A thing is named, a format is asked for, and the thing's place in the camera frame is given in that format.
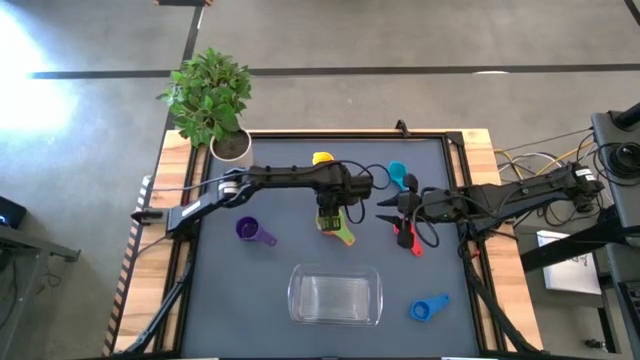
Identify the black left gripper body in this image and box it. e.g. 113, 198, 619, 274
315, 191, 351, 221

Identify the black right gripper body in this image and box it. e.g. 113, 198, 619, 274
397, 173, 469, 250

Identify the green measuring cup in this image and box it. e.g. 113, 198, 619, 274
315, 209, 352, 242

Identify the orange measuring cup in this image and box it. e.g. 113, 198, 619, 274
315, 209, 358, 248

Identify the teal measuring cup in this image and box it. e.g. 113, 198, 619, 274
387, 160, 412, 192

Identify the red measuring cup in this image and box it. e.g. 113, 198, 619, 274
393, 222, 424, 258

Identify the purple measuring cup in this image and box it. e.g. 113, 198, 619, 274
235, 215, 278, 247

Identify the blue measuring cup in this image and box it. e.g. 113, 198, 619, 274
409, 293, 451, 323

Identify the clear plastic basket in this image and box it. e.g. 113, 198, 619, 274
287, 263, 385, 328

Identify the white plant pot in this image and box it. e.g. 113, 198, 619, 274
209, 128, 254, 171

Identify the black diagonal support bar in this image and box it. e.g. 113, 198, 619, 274
519, 222, 626, 274

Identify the white board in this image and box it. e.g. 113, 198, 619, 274
537, 229, 603, 296

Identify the green leafy plant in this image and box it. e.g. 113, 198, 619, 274
157, 47, 254, 149

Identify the black equipment cart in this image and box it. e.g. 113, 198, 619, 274
591, 102, 640, 360

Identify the black white striped edge strip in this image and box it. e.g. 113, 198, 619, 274
102, 174, 154, 356

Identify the dark brown furniture edge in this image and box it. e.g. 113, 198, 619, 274
152, 0, 215, 8

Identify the grey metal stand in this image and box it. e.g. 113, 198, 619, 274
0, 224, 81, 360

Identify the black device with blue light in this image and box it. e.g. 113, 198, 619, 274
0, 195, 28, 230

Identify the black metal table frame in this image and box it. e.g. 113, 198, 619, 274
104, 128, 546, 360

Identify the yellow cable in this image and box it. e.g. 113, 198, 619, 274
494, 147, 574, 191

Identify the thin black cable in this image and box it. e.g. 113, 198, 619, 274
494, 128, 595, 154

